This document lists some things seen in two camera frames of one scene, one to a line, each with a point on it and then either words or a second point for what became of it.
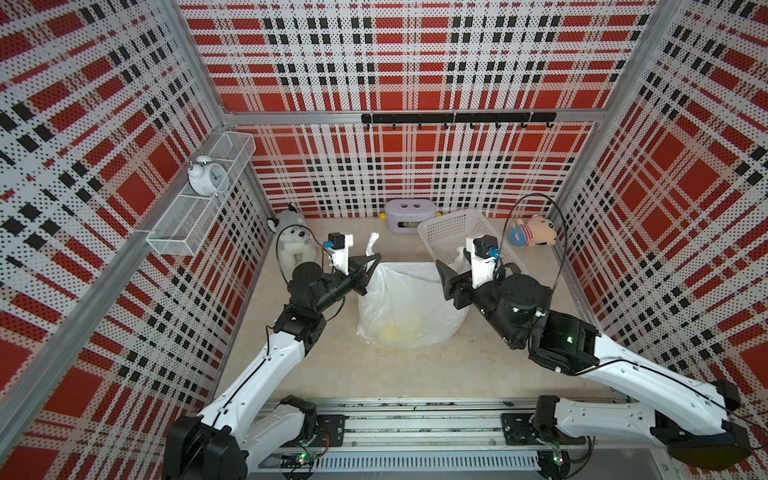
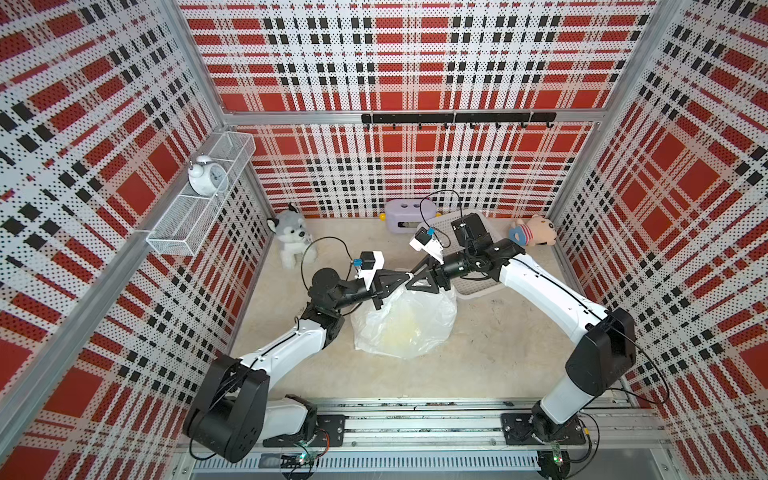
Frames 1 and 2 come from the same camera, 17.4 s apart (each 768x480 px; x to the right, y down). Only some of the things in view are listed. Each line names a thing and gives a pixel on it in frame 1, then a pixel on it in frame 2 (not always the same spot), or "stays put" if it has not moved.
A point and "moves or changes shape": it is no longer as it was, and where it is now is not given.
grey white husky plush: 297,241 stays put
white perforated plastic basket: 445,236 stays put
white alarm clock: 206,177 stays put
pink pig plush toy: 536,231 stays put
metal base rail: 454,439 stays put
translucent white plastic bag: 408,304 moves or changes shape
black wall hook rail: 521,118 stays put
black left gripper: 360,276 -> 380,290
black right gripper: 461,284 -> 425,274
